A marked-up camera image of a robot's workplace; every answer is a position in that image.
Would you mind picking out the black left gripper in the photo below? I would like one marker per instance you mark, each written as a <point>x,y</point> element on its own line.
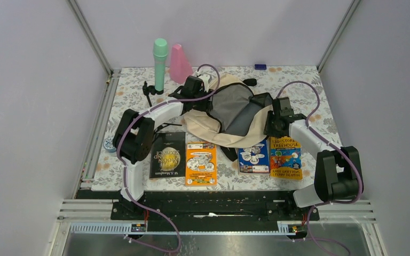
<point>206,105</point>

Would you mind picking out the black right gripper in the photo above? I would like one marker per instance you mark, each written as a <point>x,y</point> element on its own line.
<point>268,131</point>

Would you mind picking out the beige canvas backpack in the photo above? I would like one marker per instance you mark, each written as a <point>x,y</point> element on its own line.
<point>234,117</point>

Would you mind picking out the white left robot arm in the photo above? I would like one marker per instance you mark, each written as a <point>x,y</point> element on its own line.
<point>135,133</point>

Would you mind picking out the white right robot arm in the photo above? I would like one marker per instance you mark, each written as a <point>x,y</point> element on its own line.
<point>338,177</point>

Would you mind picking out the pink plastic cone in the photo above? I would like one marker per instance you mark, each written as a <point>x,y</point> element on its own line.
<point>180,68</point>

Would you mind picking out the yellow treehouse paperback book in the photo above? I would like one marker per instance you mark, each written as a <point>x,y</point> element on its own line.
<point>285,158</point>

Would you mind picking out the blue comic paperback book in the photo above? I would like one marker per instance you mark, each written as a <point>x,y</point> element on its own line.
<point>254,159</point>

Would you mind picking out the mint green microphone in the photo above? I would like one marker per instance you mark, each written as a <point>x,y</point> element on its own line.
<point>160,53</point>

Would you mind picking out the small blue block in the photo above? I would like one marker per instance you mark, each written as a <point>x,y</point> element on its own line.
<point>260,67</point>

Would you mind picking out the black moon paperback book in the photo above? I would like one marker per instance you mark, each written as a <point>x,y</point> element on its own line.
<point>168,155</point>

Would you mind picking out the orange comic paperback book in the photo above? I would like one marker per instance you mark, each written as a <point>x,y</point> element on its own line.
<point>201,164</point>

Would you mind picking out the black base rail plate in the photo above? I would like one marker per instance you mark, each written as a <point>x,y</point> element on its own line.
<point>206,211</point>

